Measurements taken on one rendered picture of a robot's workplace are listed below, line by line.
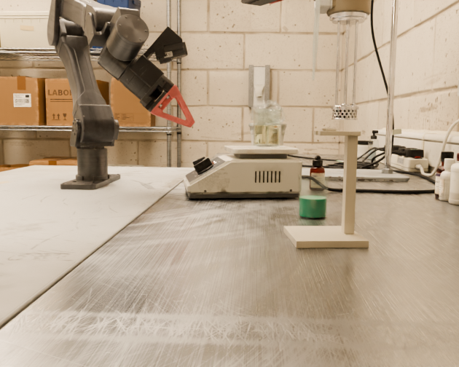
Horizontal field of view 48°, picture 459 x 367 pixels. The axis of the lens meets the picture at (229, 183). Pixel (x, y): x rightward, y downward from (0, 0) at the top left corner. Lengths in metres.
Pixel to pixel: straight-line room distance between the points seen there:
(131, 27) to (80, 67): 0.28
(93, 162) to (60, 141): 2.47
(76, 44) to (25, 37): 2.04
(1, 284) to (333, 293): 0.27
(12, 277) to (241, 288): 0.20
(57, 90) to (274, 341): 2.93
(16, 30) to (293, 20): 1.63
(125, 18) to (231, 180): 0.32
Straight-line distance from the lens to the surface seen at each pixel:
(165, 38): 0.98
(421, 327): 0.38
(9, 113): 3.26
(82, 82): 1.15
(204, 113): 3.34
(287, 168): 0.91
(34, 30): 3.23
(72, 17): 1.17
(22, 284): 0.47
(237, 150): 0.89
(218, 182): 0.89
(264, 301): 0.40
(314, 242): 0.57
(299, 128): 3.34
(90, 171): 1.10
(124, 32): 0.91
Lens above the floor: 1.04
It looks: 7 degrees down
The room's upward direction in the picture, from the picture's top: 1 degrees clockwise
